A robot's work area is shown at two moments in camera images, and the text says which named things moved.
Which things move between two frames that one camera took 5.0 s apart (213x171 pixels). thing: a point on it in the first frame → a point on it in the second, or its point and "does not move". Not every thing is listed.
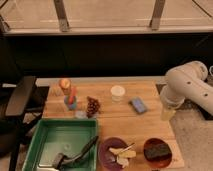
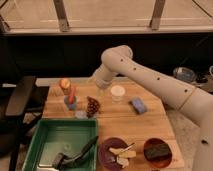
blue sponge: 139,105 does not move
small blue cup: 70,106 does not move
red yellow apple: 65,83 does not move
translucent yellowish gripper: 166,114 → 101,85
